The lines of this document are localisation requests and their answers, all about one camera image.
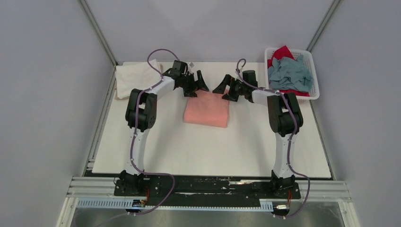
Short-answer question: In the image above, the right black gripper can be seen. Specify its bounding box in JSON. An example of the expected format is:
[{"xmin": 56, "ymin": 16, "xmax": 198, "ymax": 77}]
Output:
[{"xmin": 214, "ymin": 75, "xmax": 247, "ymax": 102}]

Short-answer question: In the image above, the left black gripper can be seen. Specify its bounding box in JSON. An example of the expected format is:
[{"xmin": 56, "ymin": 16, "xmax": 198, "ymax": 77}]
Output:
[{"xmin": 180, "ymin": 70, "xmax": 209, "ymax": 97}]

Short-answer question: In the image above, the salmon pink t shirt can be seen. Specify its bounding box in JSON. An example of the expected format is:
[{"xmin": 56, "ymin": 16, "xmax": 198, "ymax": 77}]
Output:
[{"xmin": 183, "ymin": 91, "xmax": 229, "ymax": 128}]

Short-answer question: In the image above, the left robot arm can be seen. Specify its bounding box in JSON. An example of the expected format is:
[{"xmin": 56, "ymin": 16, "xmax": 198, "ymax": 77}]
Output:
[{"xmin": 116, "ymin": 60, "xmax": 209, "ymax": 196}]

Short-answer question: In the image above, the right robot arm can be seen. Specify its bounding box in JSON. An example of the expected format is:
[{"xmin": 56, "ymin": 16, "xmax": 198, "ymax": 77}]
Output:
[{"xmin": 212, "ymin": 70, "xmax": 303, "ymax": 198}]

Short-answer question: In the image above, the folded white t shirt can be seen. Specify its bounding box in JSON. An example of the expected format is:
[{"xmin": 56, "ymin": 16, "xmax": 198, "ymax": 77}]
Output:
[{"xmin": 115, "ymin": 59, "xmax": 164, "ymax": 100}]

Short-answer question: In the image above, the grey blue t shirt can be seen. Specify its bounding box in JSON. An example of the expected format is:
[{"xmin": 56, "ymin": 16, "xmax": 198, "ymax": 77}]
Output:
[{"xmin": 268, "ymin": 55, "xmax": 314, "ymax": 92}]

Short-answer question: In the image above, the red t shirt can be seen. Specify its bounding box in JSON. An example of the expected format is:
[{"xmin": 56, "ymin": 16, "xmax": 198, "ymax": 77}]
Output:
[{"xmin": 267, "ymin": 46, "xmax": 310, "ymax": 96}]

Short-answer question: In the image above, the folded beige t shirt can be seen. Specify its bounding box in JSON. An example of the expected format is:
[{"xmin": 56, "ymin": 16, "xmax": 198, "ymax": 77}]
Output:
[{"xmin": 114, "ymin": 63, "xmax": 165, "ymax": 101}]

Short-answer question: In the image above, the white plastic basket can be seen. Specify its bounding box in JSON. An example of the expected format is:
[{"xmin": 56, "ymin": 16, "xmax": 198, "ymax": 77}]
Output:
[{"xmin": 264, "ymin": 47, "xmax": 320, "ymax": 100}]

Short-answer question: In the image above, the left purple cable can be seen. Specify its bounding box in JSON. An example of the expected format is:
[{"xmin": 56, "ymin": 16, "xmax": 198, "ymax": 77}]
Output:
[{"xmin": 129, "ymin": 49, "xmax": 181, "ymax": 217}]

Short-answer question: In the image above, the purple cable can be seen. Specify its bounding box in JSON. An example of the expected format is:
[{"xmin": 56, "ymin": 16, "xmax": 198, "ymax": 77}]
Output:
[
  {"xmin": 129, "ymin": 49, "xmax": 181, "ymax": 217},
  {"xmin": 235, "ymin": 58, "xmax": 311, "ymax": 219}
]

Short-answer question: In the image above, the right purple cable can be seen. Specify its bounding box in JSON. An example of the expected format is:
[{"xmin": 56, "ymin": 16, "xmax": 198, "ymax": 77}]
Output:
[{"xmin": 235, "ymin": 58, "xmax": 311, "ymax": 219}]

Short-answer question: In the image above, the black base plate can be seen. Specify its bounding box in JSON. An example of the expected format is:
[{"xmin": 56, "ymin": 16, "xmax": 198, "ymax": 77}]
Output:
[{"xmin": 114, "ymin": 175, "xmax": 301, "ymax": 207}]

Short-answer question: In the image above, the right aluminium frame post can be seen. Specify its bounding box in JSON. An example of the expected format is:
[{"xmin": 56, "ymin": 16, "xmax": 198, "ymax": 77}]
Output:
[{"xmin": 306, "ymin": 0, "xmax": 343, "ymax": 52}]

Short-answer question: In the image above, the aluminium frame post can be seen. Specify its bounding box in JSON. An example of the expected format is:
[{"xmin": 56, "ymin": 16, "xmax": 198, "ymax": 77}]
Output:
[
  {"xmin": 306, "ymin": 0, "xmax": 343, "ymax": 52},
  {"xmin": 78, "ymin": 0, "xmax": 118, "ymax": 67}
]

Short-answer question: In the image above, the left aluminium frame post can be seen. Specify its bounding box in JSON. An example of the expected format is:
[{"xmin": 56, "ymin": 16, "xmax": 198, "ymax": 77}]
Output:
[{"xmin": 78, "ymin": 0, "xmax": 118, "ymax": 67}]

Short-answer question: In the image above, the white slotted cable duct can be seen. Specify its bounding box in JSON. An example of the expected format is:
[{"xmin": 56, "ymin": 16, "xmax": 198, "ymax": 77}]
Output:
[{"xmin": 76, "ymin": 198, "xmax": 274, "ymax": 212}]

